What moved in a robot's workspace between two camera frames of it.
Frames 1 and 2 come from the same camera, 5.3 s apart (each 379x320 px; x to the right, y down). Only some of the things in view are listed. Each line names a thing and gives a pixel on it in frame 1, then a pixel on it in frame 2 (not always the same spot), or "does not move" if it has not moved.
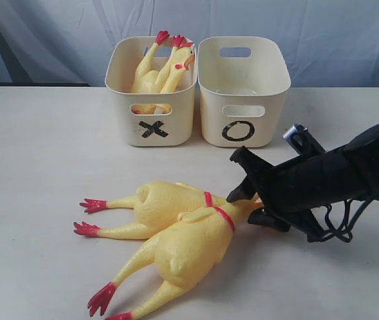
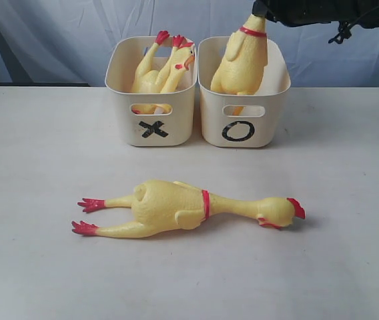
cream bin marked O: (243, 82) does not move
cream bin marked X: (150, 119) does not move
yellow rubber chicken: (156, 205) does not move
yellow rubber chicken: (183, 256) → (242, 67)
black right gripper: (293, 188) → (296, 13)
